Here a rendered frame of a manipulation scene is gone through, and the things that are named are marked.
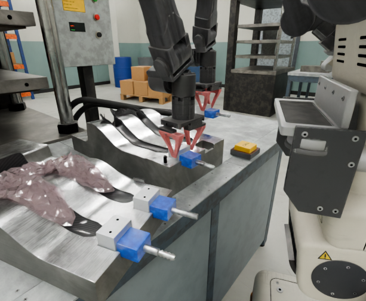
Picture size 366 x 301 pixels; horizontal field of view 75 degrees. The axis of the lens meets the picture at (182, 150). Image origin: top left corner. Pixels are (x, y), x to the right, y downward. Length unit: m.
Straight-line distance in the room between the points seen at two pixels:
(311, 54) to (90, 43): 6.15
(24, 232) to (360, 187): 0.60
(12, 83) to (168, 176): 0.82
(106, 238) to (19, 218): 0.16
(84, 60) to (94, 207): 0.99
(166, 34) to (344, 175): 0.39
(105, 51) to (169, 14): 1.01
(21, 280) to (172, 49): 0.49
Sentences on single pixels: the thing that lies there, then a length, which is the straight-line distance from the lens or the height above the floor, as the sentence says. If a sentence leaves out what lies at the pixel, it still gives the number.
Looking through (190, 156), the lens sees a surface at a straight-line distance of 0.61.
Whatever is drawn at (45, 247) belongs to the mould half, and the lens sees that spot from 0.48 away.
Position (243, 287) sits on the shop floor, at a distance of 1.48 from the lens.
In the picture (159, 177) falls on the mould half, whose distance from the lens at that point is 0.63.
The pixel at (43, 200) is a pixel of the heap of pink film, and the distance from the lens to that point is 0.52.
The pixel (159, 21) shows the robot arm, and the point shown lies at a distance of 0.49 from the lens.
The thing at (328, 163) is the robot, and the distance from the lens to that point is 0.45.
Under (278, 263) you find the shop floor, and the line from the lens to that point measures 1.64.
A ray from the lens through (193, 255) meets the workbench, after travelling 0.84.
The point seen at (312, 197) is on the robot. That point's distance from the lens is 0.48.
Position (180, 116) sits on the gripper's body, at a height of 1.01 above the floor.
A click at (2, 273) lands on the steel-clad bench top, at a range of 0.56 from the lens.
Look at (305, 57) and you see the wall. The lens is 7.08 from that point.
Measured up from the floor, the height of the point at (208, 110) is 0.95.
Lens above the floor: 1.16
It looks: 23 degrees down
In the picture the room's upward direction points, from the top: straight up
